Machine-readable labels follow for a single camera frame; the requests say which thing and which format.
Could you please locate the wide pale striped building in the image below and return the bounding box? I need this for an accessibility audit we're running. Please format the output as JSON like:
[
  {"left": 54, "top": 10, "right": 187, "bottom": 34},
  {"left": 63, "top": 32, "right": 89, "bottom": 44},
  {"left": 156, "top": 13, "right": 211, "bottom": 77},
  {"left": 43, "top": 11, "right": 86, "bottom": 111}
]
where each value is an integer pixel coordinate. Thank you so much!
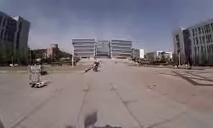
[{"left": 71, "top": 37, "right": 133, "bottom": 60}]

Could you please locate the small pale building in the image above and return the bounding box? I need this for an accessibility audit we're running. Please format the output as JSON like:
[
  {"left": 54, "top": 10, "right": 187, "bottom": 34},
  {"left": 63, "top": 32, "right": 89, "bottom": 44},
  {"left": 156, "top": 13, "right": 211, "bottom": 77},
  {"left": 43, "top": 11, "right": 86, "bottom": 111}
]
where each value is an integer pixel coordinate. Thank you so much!
[{"left": 131, "top": 48, "right": 146, "bottom": 60}]

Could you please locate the lamp pole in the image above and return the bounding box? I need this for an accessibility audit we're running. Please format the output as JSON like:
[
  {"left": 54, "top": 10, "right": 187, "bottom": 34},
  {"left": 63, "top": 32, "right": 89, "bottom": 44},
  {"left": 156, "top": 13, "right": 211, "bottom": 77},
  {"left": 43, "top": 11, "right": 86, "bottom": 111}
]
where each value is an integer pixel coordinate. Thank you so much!
[{"left": 70, "top": 49, "right": 75, "bottom": 68}]

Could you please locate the grey paved plaza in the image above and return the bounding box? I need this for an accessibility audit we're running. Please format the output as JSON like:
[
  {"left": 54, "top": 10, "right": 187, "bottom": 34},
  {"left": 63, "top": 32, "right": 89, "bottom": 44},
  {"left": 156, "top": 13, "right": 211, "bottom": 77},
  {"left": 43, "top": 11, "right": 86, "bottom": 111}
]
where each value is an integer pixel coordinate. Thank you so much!
[{"left": 0, "top": 59, "right": 213, "bottom": 128}]

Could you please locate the low white building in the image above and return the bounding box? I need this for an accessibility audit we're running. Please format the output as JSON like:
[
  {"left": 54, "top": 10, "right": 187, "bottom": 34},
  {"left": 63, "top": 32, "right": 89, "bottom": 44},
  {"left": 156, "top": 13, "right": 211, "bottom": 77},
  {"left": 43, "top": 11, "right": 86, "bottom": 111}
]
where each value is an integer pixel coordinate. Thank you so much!
[{"left": 145, "top": 49, "right": 174, "bottom": 62}]

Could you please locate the low brown building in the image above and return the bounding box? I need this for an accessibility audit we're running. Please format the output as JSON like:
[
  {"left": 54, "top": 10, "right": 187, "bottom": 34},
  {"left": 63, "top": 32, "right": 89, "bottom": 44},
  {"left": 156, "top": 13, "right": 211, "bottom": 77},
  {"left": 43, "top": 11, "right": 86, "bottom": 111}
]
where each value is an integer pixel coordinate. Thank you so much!
[{"left": 29, "top": 43, "right": 60, "bottom": 63}]

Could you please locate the dry grass strip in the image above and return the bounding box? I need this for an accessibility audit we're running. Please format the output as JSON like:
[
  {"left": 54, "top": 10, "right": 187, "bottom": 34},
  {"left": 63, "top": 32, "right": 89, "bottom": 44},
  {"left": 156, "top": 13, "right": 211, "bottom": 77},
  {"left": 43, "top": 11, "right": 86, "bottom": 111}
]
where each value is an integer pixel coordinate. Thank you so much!
[{"left": 0, "top": 63, "right": 78, "bottom": 75}]

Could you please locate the row of trees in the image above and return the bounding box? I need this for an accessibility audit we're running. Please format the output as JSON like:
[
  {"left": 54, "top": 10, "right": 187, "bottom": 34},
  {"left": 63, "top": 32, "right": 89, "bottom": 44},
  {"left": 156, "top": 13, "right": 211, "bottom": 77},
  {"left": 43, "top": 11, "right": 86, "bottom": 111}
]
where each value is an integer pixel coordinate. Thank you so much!
[{"left": 0, "top": 44, "right": 73, "bottom": 67}]

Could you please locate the tall pale building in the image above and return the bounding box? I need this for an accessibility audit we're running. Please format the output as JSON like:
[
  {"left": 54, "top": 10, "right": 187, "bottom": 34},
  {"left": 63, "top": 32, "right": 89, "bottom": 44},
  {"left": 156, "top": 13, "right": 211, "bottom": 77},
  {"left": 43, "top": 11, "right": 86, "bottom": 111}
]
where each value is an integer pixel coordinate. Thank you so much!
[{"left": 171, "top": 16, "right": 213, "bottom": 67}]

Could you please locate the long dark glazed building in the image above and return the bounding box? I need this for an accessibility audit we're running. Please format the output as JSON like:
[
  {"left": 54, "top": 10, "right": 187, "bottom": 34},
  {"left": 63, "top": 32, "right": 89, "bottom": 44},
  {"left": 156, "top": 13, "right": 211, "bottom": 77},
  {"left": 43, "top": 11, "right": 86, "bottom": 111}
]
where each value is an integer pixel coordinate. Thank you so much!
[{"left": 0, "top": 8, "right": 31, "bottom": 66}]

